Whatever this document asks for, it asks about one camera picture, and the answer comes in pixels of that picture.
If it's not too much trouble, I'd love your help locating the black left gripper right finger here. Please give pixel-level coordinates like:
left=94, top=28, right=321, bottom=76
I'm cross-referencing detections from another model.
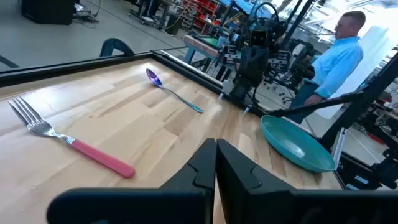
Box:
left=216, top=138, right=398, bottom=224

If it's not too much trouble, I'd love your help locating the blue metal frame table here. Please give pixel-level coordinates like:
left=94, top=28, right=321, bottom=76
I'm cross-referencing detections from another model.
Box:
left=183, top=34, right=225, bottom=65

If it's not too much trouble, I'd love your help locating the iridescent purple blue spoon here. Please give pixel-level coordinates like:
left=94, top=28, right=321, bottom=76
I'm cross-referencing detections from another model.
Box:
left=145, top=68, right=204, bottom=114

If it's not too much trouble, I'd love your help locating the green bowl with plate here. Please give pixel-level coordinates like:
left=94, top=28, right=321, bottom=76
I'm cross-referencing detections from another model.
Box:
left=260, top=114, right=336, bottom=174

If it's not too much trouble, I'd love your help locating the black cabinet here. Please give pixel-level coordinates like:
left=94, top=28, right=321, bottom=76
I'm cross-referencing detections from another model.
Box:
left=21, top=0, right=75, bottom=25

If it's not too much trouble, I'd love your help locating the black arched table handle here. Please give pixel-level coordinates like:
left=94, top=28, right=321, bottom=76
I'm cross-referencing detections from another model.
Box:
left=99, top=37, right=135, bottom=58

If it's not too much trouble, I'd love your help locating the black aluminium table frame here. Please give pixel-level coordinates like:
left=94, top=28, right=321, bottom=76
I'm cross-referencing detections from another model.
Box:
left=0, top=49, right=398, bottom=191

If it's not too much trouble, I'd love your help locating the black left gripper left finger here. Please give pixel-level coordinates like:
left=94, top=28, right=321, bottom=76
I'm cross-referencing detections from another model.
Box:
left=46, top=138, right=217, bottom=224

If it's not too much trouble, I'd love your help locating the red storage bin shelf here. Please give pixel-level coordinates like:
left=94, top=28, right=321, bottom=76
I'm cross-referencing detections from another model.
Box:
left=183, top=0, right=222, bottom=35

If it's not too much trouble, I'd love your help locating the fork with pink handle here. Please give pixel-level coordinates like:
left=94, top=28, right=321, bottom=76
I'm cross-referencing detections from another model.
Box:
left=7, top=96, right=136, bottom=179

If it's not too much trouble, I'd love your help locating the person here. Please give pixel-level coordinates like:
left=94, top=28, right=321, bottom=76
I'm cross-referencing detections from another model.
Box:
left=287, top=11, right=367, bottom=125

